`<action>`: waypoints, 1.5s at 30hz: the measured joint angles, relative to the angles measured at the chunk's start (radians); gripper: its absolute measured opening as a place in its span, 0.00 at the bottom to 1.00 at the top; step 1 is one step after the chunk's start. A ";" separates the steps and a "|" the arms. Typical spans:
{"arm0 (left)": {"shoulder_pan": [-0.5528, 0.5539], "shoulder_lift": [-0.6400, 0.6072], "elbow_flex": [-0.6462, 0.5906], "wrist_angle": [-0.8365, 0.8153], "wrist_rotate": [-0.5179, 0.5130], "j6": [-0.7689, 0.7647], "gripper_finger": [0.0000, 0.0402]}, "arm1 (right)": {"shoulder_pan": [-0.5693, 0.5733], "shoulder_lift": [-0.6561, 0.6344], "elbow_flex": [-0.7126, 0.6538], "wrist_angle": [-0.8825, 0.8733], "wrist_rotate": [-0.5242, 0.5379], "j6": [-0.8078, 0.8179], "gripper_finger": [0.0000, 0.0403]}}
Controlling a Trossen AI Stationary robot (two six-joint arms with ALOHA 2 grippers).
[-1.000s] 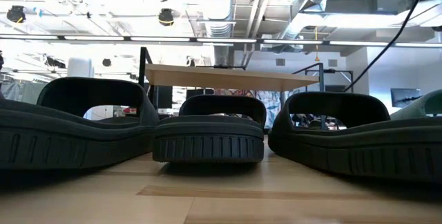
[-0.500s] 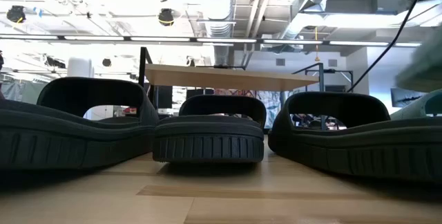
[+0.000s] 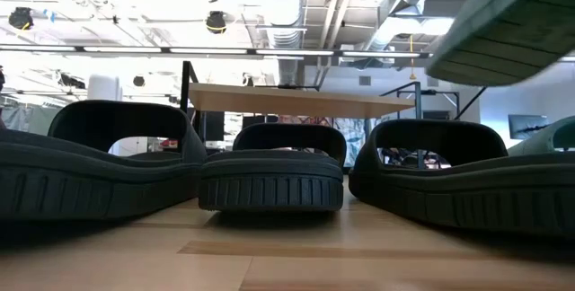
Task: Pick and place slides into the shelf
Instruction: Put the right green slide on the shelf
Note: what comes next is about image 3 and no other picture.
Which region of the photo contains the black slide sandal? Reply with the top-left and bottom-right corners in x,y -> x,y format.
199,123 -> 348,213
0,99 -> 208,223
348,119 -> 575,238

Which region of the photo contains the long linear ceiling light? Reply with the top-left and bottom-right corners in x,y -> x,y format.
0,43 -> 432,62

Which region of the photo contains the white pillar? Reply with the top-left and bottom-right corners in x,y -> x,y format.
87,74 -> 123,102

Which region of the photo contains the grey curtain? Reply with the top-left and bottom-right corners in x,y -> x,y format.
0,101 -> 64,136

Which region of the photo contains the wooden shelf with black frame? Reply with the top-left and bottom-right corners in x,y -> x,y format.
179,60 -> 423,170

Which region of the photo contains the yellow hanging cord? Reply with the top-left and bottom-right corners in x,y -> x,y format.
407,34 -> 417,81

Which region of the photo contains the black metal background frame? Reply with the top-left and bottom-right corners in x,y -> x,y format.
394,88 -> 462,121

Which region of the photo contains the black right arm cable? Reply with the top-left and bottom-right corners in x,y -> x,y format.
453,85 -> 490,121

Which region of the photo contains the wall monitor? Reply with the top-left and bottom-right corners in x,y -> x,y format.
508,114 -> 550,141

